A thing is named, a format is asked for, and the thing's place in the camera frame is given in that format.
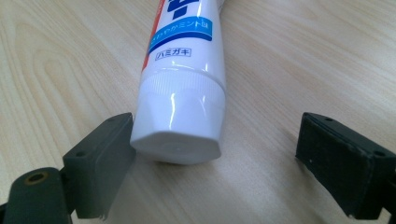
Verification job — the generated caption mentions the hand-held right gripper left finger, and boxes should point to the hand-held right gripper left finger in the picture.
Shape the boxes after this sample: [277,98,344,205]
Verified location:
[3,112,137,224]

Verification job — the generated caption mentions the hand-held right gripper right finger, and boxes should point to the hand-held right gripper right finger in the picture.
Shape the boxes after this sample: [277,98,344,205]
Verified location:
[294,112,396,221]

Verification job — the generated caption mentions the white toothpaste tube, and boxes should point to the white toothpaste tube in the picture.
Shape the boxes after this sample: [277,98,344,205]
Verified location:
[129,0,227,165]

